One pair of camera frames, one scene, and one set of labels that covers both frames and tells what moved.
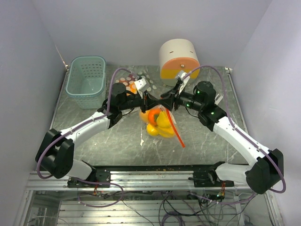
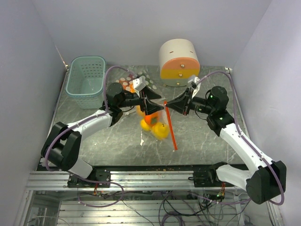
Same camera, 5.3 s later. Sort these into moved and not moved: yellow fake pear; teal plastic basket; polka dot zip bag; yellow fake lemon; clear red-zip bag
Moved: yellow fake pear; yellow fake lemon; clear red-zip bag
Not moved: teal plastic basket; polka dot zip bag
